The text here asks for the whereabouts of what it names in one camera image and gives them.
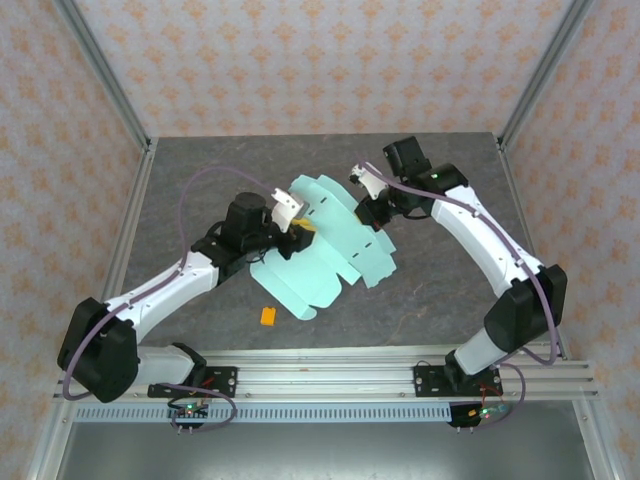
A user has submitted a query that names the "aluminium side rail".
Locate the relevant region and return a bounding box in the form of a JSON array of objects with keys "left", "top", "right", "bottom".
[
  {"left": 497, "top": 139, "right": 570, "bottom": 361},
  {"left": 79, "top": 149, "right": 159, "bottom": 361}
]

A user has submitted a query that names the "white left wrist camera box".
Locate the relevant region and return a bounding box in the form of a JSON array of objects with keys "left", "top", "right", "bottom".
[{"left": 269, "top": 187, "right": 306, "bottom": 234}]

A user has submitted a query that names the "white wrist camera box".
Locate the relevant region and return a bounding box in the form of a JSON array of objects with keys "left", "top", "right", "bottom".
[
  {"left": 348, "top": 162, "right": 389, "bottom": 201},
  {"left": 269, "top": 187, "right": 306, "bottom": 234}
]

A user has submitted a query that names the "grey metal sheet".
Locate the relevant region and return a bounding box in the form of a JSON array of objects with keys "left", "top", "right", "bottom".
[{"left": 54, "top": 422, "right": 601, "bottom": 480}]

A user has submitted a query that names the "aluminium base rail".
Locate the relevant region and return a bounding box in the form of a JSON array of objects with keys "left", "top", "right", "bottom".
[{"left": 52, "top": 349, "right": 599, "bottom": 401}]

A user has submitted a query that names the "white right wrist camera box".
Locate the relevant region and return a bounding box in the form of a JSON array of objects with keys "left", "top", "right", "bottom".
[{"left": 348, "top": 162, "right": 389, "bottom": 201}]

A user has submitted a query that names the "aluminium corner post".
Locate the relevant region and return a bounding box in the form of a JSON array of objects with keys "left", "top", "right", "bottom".
[
  {"left": 497, "top": 0, "right": 596, "bottom": 151},
  {"left": 52, "top": 0, "right": 154, "bottom": 152}
]

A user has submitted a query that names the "short purple cable loop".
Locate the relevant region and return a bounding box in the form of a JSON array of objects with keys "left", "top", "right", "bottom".
[
  {"left": 457, "top": 360, "right": 527, "bottom": 432},
  {"left": 169, "top": 382, "right": 237, "bottom": 434}
]

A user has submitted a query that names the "small circuit board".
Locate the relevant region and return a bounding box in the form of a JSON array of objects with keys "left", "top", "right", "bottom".
[
  {"left": 167, "top": 402, "right": 211, "bottom": 421},
  {"left": 467, "top": 404, "right": 509, "bottom": 421}
]

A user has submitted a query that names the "grey slotted cable duct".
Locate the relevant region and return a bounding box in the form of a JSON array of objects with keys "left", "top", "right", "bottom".
[{"left": 74, "top": 403, "right": 454, "bottom": 424}]

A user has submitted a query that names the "mint green paper box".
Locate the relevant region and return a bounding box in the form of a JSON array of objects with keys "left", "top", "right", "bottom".
[{"left": 248, "top": 173, "right": 400, "bottom": 322}]

